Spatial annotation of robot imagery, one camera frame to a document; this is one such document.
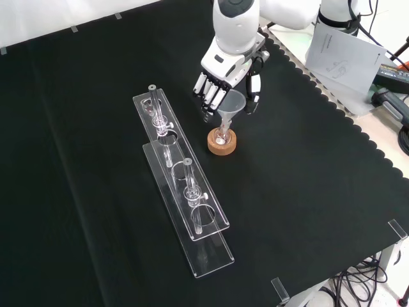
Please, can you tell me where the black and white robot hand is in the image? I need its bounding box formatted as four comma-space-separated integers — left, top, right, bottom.
192, 31, 271, 124

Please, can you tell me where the clear plastic funnel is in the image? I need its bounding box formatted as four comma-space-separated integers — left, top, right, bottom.
217, 90, 247, 129

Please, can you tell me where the round-bottom glass flask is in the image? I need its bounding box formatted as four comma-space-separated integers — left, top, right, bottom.
213, 123, 232, 145

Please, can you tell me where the clear acrylic funnel stand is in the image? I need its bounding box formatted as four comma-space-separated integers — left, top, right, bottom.
132, 84, 235, 279

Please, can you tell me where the white paper booklet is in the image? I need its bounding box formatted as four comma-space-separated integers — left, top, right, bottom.
305, 20, 388, 95

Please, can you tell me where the black bench cloth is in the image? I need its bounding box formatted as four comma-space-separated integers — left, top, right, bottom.
0, 0, 409, 307

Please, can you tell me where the black power adapter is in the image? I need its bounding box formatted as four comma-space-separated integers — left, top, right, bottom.
373, 62, 409, 95

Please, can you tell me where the black tripod leg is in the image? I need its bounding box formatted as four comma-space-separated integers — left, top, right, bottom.
388, 33, 409, 67

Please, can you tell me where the clear acrylic cloth clip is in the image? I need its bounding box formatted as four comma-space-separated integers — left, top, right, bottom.
270, 277, 290, 304
387, 219, 409, 241

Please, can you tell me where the cork ring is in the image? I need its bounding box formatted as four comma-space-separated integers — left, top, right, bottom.
207, 127, 238, 157

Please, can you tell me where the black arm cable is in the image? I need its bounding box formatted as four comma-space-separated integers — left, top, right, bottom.
347, 0, 409, 73

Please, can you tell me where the black cable bundle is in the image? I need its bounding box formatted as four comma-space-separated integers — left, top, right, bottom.
316, 255, 402, 307

